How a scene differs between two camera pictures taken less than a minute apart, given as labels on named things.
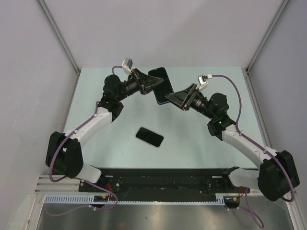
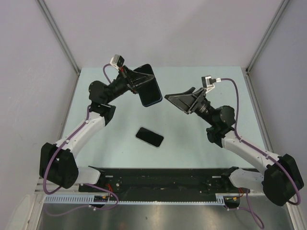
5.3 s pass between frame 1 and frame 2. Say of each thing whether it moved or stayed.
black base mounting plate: stayed
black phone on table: stayed
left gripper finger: moved
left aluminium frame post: stayed
